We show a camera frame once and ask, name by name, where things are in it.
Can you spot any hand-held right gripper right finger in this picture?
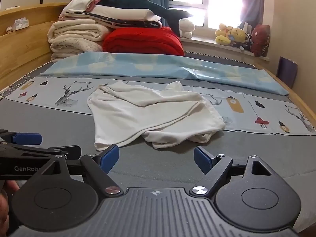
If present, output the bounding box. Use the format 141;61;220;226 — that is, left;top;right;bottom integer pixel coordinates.
190;146;279;197

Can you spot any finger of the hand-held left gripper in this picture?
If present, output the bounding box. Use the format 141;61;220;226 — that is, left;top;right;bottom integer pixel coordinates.
0;145;82;161
0;129;42;145

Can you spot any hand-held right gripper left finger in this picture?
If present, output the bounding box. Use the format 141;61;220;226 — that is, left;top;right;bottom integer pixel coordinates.
35;144;124;198

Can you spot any white shirt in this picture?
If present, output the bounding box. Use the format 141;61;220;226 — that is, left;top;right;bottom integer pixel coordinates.
87;80;226;151

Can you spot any person's left hand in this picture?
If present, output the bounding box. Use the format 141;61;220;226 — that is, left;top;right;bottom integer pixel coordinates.
0;180;20;230

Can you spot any light blue patterned sheet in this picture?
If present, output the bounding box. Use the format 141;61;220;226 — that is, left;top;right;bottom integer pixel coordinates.
40;53;290;96

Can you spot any window sill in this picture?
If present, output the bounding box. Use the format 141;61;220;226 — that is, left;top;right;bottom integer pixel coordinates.
179;37;269;61

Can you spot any cream folded blanket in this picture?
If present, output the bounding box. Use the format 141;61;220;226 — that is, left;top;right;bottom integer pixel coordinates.
47;20;111;63

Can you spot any tissue pack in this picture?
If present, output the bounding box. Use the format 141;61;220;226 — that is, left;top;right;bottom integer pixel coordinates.
11;17;30;31

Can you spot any red quilt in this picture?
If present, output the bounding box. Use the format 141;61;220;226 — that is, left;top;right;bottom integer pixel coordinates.
102;27;185;57

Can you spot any purple board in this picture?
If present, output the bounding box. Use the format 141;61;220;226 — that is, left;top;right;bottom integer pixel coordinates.
276;56;298;89

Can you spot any pale yellow plush toy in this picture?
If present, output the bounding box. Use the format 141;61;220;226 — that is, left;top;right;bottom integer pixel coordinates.
215;23;232;45

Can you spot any striped plush toy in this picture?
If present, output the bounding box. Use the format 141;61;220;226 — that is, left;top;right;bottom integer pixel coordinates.
243;33;254;50

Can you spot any yellow round-head plush toy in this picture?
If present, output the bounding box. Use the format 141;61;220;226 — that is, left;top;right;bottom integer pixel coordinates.
229;27;247;47

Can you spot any white plush toy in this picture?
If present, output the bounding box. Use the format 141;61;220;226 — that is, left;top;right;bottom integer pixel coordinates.
178;18;195;39

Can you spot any red cushion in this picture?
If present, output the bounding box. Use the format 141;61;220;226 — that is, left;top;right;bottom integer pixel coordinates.
251;24;271;57

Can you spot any white quilt with dark trim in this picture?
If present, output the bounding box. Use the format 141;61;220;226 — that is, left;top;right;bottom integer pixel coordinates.
59;5;163;29

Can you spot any white and pink cloth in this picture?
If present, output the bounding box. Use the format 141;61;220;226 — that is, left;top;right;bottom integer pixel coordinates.
60;0;102;14

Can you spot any dark teal shark plush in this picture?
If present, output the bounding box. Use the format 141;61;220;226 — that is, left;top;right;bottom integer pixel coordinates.
95;0;194;37

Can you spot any window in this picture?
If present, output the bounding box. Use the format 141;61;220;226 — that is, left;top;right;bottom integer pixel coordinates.
168;0;247;29

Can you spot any purple curtain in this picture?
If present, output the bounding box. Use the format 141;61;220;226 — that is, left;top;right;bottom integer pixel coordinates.
241;0;266;32

